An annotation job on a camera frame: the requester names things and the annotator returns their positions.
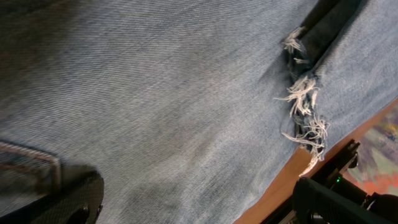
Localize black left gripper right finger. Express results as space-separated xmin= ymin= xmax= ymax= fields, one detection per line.
xmin=292 ymin=177 xmax=392 ymax=224

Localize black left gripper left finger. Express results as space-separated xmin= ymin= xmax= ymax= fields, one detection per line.
xmin=1 ymin=172 xmax=104 ymax=224

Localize blue denim jeans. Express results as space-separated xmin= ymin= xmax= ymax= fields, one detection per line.
xmin=1 ymin=0 xmax=397 ymax=223

